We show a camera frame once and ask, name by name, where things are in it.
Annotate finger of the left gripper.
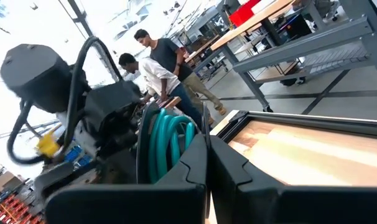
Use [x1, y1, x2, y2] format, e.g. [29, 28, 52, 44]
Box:
[34, 161, 100, 200]

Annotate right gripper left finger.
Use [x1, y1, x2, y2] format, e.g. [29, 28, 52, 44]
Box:
[44, 133, 208, 224]

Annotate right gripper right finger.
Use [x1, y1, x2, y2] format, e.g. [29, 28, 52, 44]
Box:
[210, 136, 377, 224]

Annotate green cord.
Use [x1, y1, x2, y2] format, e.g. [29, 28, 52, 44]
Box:
[147, 108, 196, 184]

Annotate blue storage bins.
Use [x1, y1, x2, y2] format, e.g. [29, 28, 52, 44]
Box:
[63, 144, 93, 169]

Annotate person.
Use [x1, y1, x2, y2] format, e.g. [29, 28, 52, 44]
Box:
[133, 28, 228, 116]
[118, 52, 216, 131]

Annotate red parts bins rack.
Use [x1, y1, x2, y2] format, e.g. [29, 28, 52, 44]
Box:
[0, 186, 48, 224]

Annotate cardboard box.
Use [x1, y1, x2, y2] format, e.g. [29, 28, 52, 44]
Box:
[0, 170, 24, 195]

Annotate red box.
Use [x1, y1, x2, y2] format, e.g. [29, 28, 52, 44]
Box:
[228, 0, 261, 28]

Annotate grey metal cart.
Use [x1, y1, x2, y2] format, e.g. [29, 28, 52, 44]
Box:
[231, 0, 377, 113]

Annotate wooden top workbench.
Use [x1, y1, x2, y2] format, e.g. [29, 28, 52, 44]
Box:
[184, 0, 297, 77]

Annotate black cable with yellow tag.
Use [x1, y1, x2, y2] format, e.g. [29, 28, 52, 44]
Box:
[6, 35, 124, 166]

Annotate black aluminium table frame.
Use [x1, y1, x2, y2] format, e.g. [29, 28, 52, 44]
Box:
[210, 109, 377, 144]

